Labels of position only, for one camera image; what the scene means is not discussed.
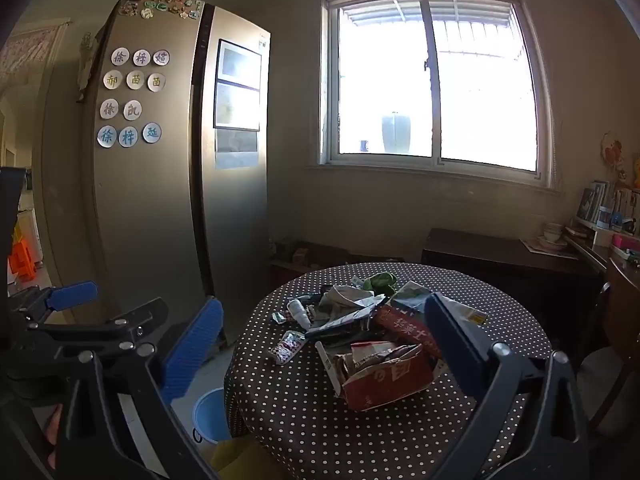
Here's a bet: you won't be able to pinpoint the row of books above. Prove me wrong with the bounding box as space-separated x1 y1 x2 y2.
575 180 640 233

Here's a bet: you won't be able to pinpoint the stack of white bowls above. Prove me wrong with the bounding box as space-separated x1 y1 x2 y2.
537 222 569 253

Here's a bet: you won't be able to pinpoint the small red white wrapper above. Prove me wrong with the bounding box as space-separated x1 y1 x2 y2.
270 331 307 365

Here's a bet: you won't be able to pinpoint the dark wood cabinet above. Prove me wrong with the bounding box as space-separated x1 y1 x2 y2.
422 228 601 356

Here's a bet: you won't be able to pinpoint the light blue plastic bucket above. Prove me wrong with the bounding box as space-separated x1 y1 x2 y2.
192 387 232 445

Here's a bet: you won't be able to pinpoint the pale paper print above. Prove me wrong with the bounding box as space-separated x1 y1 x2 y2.
215 128 260 170

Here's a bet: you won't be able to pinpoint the black framed photos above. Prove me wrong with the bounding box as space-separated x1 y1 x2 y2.
214 38 263 132

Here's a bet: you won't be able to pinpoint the white ceramic jar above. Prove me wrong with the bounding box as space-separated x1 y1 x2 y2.
381 111 414 154

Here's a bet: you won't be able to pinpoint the grey paper bag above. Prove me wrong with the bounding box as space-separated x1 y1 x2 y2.
320 284 386 317

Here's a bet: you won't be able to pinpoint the person's yellow pants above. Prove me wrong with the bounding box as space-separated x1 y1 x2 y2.
210 437 283 480

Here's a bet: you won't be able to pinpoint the torn red cardboard box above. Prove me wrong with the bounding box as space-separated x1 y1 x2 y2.
335 340 448 412

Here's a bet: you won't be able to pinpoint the group of small decorative magnets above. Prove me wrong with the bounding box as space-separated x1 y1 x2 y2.
117 0 203 20

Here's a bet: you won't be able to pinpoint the pale hanging bag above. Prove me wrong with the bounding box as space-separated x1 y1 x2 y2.
76 25 108 106

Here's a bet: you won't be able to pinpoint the dark red carton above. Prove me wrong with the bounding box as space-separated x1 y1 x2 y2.
375 305 443 361

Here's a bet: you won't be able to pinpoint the orange wall ornament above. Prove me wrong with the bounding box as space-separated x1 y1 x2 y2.
600 132 626 168

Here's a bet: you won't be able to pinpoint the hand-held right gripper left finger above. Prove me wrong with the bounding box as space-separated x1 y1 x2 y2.
52 297 226 480

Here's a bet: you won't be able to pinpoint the orange plastic stool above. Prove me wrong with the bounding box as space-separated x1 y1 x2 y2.
7 241 39 281

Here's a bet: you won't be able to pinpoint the wooden chair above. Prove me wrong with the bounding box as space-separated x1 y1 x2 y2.
575 260 640 431

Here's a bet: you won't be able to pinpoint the group of round character magnets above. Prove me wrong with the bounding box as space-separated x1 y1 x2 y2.
96 47 172 150

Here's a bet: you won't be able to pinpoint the white lace valance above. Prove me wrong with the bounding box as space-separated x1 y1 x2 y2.
0 22 68 86

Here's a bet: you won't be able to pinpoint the green white carton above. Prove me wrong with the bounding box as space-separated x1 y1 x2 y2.
390 280 488 328

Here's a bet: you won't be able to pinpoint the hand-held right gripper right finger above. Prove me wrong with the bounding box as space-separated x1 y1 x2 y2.
424 292 591 480

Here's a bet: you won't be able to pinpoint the silver foil packet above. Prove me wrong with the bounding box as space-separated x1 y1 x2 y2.
305 305 386 346

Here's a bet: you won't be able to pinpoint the brown polka-dot tablecloth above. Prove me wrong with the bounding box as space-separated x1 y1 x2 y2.
224 261 553 480

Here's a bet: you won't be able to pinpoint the green plastic wrapper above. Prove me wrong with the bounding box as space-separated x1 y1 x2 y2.
360 272 399 297

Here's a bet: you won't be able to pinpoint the white plastic bottle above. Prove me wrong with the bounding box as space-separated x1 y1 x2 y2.
287 299 311 331

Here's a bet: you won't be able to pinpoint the person's left hand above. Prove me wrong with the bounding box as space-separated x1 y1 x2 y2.
42 404 64 470

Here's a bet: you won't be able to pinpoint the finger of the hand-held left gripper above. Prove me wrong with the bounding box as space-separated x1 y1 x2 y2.
10 281 99 333
30 297 169 361

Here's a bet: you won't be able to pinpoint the white plastic strip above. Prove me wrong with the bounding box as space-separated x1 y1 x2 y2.
315 341 344 397

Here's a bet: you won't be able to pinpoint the silver double-door refrigerator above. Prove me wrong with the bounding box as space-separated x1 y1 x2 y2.
40 0 273 356

